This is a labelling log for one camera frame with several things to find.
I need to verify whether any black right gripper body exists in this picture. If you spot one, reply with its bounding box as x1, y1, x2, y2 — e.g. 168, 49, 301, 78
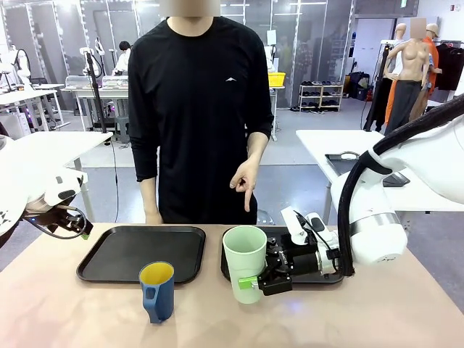
268, 235, 320, 278

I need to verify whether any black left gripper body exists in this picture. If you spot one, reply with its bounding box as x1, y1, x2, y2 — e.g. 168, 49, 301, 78
25, 207, 83, 233

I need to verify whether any light green tall tumbler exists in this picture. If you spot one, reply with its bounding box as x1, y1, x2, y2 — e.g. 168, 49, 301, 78
222, 225, 268, 305

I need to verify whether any blue mug yellow inside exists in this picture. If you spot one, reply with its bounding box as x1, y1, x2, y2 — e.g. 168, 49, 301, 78
138, 260, 175, 325

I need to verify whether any person's left forearm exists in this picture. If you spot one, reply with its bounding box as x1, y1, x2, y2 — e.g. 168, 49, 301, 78
246, 130, 270, 164

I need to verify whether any person's right forearm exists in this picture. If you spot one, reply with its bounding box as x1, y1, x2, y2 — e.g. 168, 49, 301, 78
139, 177, 160, 217

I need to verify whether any person's left hand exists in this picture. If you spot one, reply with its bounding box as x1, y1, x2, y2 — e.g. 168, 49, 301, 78
229, 157, 260, 213

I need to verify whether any black plastic serving tray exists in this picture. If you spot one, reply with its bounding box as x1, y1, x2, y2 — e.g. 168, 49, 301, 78
76, 225, 207, 285
220, 226, 344, 286

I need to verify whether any grey plastic stool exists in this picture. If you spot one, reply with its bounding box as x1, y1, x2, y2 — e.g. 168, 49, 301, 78
115, 115, 131, 143

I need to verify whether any clear plastic storage box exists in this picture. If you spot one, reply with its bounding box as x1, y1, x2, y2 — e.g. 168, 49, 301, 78
101, 75, 129, 90

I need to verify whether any person in black shirt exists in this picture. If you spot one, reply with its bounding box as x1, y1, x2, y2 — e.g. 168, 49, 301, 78
127, 16, 275, 225

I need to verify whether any wooden shoe rack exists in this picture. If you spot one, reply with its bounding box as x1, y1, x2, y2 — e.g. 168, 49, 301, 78
299, 82, 344, 112

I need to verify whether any person in white shirt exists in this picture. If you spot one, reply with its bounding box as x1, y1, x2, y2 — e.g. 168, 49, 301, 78
114, 40, 132, 76

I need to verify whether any mannequin with dark skirt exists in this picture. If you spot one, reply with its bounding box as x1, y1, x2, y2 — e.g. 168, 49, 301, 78
384, 17, 433, 137

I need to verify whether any mannequin with white top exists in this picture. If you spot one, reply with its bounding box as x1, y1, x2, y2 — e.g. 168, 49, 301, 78
384, 23, 409, 84

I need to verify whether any mannequin in orange clothes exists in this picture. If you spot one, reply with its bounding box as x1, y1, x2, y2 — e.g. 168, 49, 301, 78
384, 23, 444, 126

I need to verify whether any rack of black clothes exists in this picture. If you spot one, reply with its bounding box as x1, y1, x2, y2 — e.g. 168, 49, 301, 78
434, 41, 464, 91

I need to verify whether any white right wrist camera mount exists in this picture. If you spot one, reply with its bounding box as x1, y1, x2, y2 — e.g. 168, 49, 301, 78
281, 207, 309, 246

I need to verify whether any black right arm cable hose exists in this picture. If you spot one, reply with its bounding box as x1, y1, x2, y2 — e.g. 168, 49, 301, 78
336, 96, 464, 277

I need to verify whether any black tray with handles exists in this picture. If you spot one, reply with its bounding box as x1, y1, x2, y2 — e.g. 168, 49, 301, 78
324, 153, 411, 188

